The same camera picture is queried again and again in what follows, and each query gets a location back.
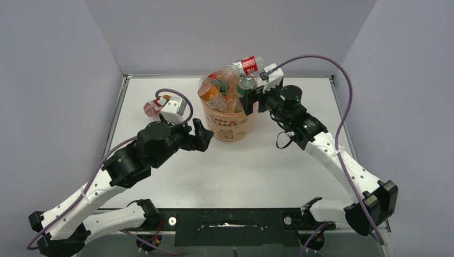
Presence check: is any orange cartoon plastic bin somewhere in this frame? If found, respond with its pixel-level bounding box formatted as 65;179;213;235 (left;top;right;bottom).
200;100;255;142

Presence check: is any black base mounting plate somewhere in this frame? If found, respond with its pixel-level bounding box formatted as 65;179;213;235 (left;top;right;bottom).
122;207;336;248

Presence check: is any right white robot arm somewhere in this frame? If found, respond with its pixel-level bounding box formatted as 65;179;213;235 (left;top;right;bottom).
240;85;398;236

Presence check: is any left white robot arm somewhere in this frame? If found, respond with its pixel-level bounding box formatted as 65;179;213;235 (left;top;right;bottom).
29;118;214;256

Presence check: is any orange drink bottle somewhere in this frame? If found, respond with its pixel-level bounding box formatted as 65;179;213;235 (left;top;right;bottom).
198;82;232;114

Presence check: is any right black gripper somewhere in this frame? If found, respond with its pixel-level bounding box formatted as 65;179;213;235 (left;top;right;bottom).
239;80;290;125

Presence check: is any dark green label bottle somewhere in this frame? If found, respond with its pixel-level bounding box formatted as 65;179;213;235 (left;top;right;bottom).
199;77;229;96

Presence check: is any crushed clear bottle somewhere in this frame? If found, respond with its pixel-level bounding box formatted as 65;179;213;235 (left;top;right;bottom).
211;64;239;111

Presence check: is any red gold drink bottle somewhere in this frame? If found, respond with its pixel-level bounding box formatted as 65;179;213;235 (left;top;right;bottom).
143;95;171;118

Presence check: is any red cap clear bottle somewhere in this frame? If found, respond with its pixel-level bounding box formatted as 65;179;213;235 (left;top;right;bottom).
232;55;265;77

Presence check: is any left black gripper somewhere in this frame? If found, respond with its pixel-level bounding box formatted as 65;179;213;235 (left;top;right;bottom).
152;116;213;168

